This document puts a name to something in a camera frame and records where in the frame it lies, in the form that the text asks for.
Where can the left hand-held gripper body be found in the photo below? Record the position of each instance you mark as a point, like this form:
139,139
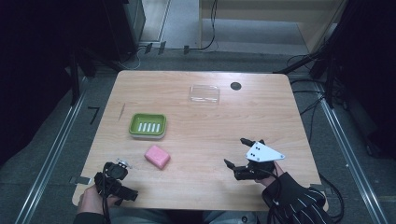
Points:
115,183

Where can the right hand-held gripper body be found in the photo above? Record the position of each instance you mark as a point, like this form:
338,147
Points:
261,155

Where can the pink soap bar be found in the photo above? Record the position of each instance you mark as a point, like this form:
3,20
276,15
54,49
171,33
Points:
157,156

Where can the green soap dish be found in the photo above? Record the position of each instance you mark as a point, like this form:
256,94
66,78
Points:
148,125

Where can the person's left hand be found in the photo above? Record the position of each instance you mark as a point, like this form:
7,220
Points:
90,199

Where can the grey tape strip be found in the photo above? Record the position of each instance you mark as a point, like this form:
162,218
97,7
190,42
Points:
80,180

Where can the black round table grommet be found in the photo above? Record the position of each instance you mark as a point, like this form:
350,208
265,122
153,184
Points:
235,86

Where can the clear plastic container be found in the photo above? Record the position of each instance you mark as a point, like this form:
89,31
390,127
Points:
204,94

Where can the black metal stand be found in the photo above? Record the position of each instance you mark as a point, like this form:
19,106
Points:
314,56

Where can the dark cabinet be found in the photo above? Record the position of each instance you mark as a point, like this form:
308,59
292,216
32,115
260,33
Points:
124,28

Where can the metal floor rail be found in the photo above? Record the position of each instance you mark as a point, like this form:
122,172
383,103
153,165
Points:
51,155
351,158

